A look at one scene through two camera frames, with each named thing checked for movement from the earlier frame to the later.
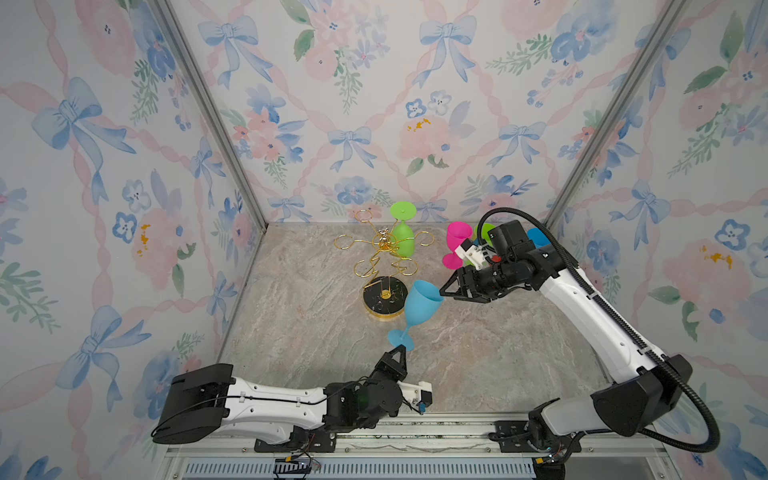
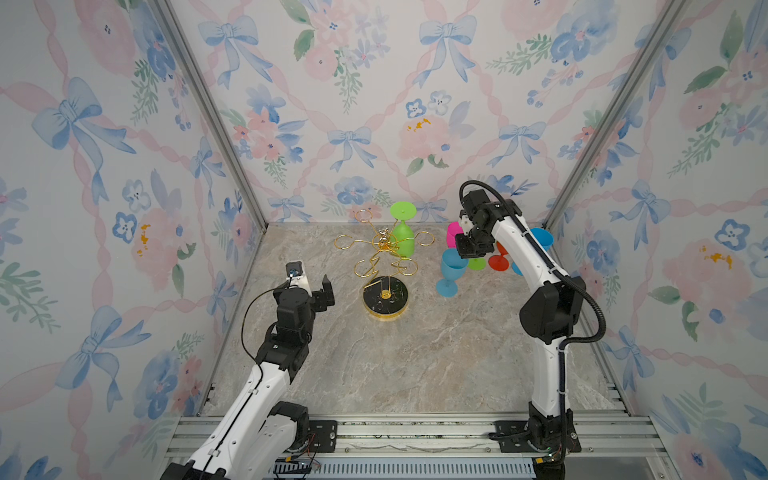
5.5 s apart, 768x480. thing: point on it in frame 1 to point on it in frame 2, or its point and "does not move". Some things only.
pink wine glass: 457,232 does not move
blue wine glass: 538,237 does not move
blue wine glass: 421,303 to 453,268
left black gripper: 384,365 to 319,302
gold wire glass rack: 384,293 does not move
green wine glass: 403,234 does not move
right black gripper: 460,277 to 464,254
